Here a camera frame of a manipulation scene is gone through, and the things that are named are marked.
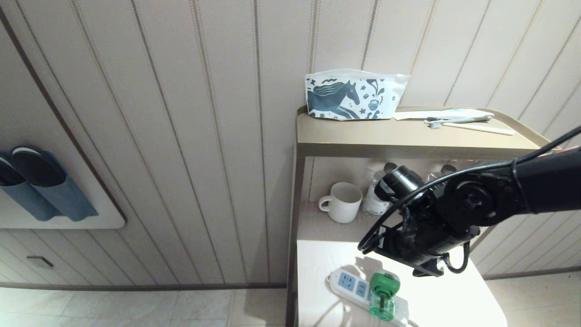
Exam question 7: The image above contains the white ribbed mug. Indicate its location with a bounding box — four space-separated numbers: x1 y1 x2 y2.
318 182 363 224

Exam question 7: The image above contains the white bedside table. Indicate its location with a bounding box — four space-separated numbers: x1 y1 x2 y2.
297 240 507 327

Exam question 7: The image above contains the horse print zip pouch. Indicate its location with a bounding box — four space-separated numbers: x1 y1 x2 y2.
305 69 411 121

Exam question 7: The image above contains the clear plastic water bottle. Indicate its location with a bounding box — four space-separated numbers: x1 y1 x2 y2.
427 164 458 182
363 163 398 217

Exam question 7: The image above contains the white power strip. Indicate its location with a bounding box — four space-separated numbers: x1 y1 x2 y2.
326 268 409 327

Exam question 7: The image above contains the beige metal shelf unit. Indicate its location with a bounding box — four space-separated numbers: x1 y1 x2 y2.
286 105 562 327

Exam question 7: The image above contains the black cable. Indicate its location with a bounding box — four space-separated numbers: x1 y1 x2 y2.
357 129 581 255

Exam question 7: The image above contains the blue slipper pocket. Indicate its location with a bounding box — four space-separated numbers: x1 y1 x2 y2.
0 182 60 222

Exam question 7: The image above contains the green mosquito repellent device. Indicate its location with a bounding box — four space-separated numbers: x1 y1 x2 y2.
369 271 401 321

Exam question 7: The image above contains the toothbrush on shelf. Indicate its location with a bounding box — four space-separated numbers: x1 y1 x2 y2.
443 123 516 136

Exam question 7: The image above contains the grey toothbrush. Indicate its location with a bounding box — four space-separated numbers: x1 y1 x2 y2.
425 116 492 129

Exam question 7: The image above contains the dark slipper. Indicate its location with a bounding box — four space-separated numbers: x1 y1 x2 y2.
0 152 24 187
11 145 67 187

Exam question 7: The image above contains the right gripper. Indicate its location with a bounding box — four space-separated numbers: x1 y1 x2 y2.
373 217 481 277

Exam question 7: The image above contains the blue slippers pair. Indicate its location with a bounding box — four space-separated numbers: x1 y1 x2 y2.
32 151 98 222

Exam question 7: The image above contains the white toothbrush wrapper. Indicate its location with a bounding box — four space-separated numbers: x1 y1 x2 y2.
393 109 494 121

